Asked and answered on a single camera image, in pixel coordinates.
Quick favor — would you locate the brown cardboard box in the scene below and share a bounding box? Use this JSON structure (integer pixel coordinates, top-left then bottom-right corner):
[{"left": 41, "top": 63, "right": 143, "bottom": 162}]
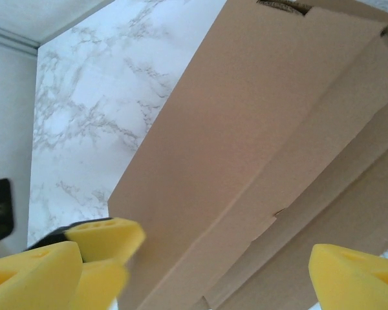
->
[{"left": 106, "top": 0, "right": 388, "bottom": 310}]

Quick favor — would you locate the aluminium frame corner post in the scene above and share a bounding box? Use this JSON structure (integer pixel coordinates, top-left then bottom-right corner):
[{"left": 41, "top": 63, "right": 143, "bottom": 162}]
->
[{"left": 0, "top": 23, "right": 43, "bottom": 56}]

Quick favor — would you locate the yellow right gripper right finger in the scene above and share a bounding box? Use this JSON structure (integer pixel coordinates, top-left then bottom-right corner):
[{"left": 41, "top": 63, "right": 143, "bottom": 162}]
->
[{"left": 310, "top": 243, "right": 388, "bottom": 310}]

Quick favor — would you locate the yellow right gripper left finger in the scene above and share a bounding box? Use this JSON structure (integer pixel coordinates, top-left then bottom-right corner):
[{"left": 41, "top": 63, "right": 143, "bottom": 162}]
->
[{"left": 0, "top": 240, "right": 83, "bottom": 310}]

